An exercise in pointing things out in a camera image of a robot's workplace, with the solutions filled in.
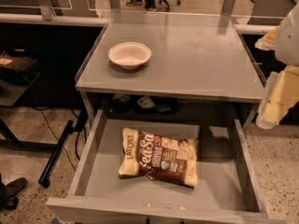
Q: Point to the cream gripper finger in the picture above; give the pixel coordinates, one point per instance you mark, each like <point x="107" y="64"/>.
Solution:
<point x="268" y="41"/>
<point x="281" y="93"/>

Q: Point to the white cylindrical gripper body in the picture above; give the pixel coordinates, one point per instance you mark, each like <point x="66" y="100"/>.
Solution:
<point x="288" y="40"/>

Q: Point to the brown chip bag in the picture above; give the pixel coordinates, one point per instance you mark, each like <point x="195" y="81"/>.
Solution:
<point x="159" y="158"/>

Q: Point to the white tagged item under counter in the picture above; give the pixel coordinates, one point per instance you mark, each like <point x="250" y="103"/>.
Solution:
<point x="145" y="102"/>

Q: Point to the dark item under counter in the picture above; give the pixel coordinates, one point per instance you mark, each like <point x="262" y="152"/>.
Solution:
<point x="121" y="102"/>

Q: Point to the grey open top drawer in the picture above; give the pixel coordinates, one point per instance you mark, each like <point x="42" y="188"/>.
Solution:
<point x="227" y="192"/>

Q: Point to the white paper bowl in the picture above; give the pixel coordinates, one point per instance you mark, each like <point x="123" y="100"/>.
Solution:
<point x="129" y="55"/>

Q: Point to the brown shoe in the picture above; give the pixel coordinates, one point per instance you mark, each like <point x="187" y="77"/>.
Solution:
<point x="12" y="189"/>

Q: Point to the grey counter cabinet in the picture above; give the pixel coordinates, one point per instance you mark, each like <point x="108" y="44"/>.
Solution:
<point x="197" y="57"/>

